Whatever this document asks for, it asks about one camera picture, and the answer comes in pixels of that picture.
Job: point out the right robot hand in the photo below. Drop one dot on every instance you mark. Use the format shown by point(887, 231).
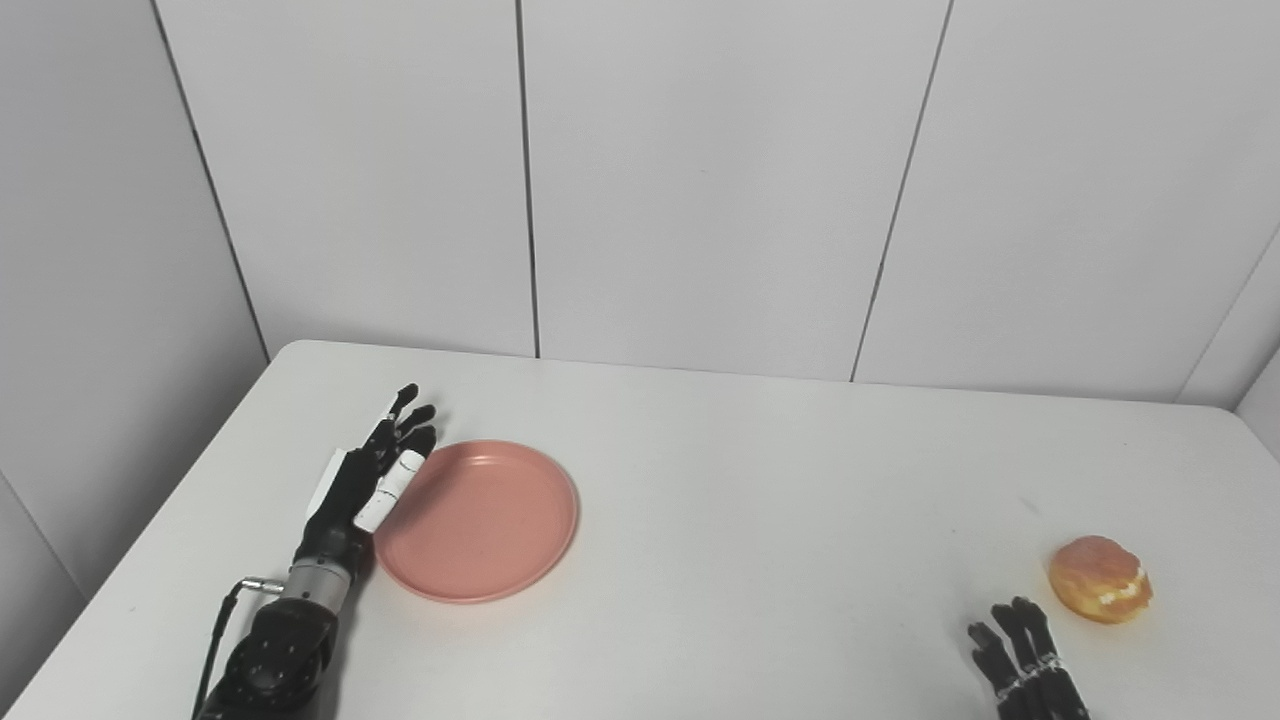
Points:
point(1025, 665)

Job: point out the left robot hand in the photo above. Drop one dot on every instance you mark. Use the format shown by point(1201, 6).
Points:
point(370, 470)

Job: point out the cream puff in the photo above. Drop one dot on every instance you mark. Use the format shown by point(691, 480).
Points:
point(1100, 578)

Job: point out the pink round plate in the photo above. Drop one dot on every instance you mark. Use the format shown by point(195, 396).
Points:
point(480, 520)

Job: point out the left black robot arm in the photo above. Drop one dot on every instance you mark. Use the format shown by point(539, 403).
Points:
point(285, 645)

